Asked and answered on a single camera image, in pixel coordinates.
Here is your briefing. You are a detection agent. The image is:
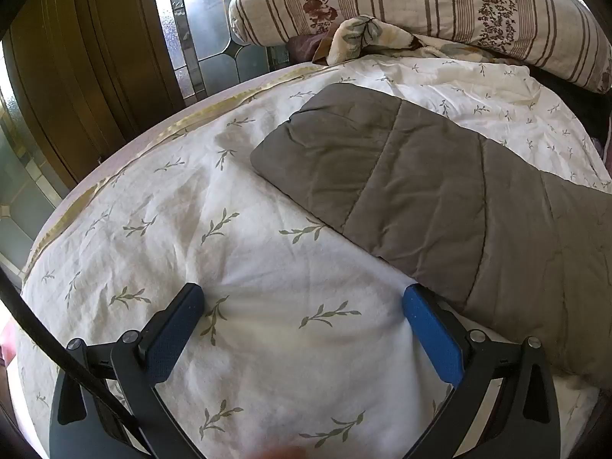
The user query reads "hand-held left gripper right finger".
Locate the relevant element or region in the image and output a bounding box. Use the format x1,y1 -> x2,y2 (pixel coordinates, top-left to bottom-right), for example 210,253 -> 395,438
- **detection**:
402,283 -> 561,459

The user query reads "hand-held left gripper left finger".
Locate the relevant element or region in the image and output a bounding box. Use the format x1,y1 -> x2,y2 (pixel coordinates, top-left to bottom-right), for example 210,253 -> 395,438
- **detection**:
49,283 -> 206,459

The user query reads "olive padded jacket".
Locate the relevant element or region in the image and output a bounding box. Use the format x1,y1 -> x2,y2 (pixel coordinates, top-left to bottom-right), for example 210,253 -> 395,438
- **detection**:
250,83 -> 612,388

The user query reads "white leaf-print bed sheet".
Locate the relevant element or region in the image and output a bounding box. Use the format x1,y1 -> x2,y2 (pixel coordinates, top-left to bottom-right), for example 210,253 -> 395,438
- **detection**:
14,52 -> 605,459

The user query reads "wooden door with glass panels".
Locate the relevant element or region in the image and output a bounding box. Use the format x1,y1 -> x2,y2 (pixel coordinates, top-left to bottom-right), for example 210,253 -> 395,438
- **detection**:
0,0 -> 288,278

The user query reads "crumpled floral cloth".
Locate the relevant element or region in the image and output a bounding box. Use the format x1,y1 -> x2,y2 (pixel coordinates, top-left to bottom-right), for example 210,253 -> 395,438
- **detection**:
313,16 -> 522,65

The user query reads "purple cloth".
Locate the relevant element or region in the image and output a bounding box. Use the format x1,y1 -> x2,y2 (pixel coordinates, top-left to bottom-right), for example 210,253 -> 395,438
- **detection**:
286,33 -> 330,63

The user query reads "striped floral pillow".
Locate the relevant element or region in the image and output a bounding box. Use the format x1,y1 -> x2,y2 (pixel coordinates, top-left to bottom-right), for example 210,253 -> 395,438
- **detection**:
228,0 -> 612,94

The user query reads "black cable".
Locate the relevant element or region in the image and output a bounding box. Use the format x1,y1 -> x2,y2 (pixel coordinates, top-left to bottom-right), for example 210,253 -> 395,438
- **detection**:
0,268 -> 149,459

